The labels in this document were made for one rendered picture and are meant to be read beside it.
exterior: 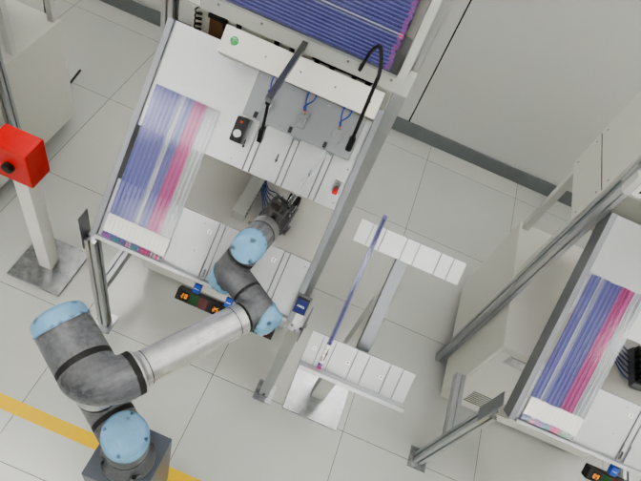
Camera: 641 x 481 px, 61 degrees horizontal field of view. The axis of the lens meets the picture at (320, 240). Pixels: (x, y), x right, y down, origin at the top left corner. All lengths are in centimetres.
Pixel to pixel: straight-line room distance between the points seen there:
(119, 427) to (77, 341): 42
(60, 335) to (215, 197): 106
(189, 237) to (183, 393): 83
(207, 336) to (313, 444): 126
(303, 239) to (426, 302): 101
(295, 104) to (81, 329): 86
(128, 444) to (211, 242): 63
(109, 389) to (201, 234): 74
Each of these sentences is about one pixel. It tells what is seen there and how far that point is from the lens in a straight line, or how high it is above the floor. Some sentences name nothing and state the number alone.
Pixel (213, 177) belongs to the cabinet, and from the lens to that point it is 217.
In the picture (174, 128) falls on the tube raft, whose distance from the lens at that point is 176.
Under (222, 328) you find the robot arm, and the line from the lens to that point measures 124.
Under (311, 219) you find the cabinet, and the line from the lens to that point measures 212.
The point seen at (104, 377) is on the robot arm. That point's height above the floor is 118.
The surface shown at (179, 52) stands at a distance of 179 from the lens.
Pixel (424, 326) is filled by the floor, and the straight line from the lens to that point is 279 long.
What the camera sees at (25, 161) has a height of 76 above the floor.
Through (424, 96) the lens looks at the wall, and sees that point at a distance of 343.
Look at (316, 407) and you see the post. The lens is 244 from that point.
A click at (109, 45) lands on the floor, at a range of 371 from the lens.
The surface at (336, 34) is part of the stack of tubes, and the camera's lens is 155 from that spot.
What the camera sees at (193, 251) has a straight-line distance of 178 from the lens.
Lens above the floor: 226
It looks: 53 degrees down
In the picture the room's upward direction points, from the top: 24 degrees clockwise
